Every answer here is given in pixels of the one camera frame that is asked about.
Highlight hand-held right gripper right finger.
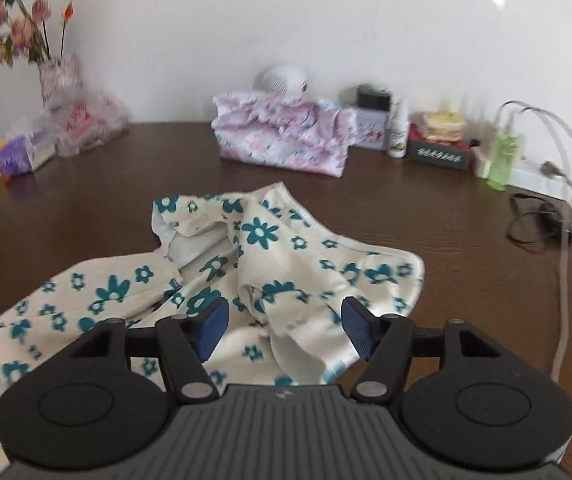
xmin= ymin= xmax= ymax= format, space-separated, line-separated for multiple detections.
xmin=341 ymin=296 xmax=504 ymax=404

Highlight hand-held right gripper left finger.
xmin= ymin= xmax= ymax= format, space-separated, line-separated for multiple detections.
xmin=68 ymin=297 xmax=230 ymax=404

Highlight cream teal-flowered garment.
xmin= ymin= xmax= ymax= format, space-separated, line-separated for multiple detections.
xmin=0 ymin=182 xmax=427 ymax=480

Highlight dark labelled box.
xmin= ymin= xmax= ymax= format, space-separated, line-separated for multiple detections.
xmin=407 ymin=139 xmax=472 ymax=174

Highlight white box with red print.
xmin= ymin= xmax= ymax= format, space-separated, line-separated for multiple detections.
xmin=355 ymin=108 xmax=391 ymax=151

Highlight small white bottle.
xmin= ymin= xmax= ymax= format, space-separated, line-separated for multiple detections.
xmin=386 ymin=100 xmax=411 ymax=158

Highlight folded pink floral garment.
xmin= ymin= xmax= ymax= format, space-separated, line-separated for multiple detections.
xmin=211 ymin=91 xmax=357 ymax=179

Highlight white charger adapter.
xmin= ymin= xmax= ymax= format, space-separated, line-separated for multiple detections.
xmin=472 ymin=144 xmax=496 ymax=179

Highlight green spray bottle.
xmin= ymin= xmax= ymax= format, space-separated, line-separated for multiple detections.
xmin=484 ymin=112 xmax=522 ymax=192

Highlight white power strip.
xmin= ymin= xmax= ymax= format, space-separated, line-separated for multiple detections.
xmin=508 ymin=157 xmax=572 ymax=211

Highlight clear red-printed plastic bag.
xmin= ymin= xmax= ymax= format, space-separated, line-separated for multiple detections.
xmin=13 ymin=87 xmax=132 ymax=159

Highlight white round speaker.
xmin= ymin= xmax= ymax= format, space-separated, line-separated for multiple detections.
xmin=256 ymin=65 xmax=309 ymax=99

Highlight purple tissue pack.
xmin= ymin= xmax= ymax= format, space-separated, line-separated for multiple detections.
xmin=0 ymin=129 xmax=58 ymax=178

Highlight patterned flower vase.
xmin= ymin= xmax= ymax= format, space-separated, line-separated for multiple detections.
xmin=38 ymin=54 xmax=85 ymax=109

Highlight pink artificial flowers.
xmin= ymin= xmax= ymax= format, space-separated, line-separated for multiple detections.
xmin=0 ymin=0 xmax=75 ymax=69

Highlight black coiled cable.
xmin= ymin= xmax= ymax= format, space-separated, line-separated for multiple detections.
xmin=506 ymin=192 xmax=572 ymax=249

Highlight white charging cable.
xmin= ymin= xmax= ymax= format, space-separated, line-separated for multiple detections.
xmin=496 ymin=100 xmax=572 ymax=379

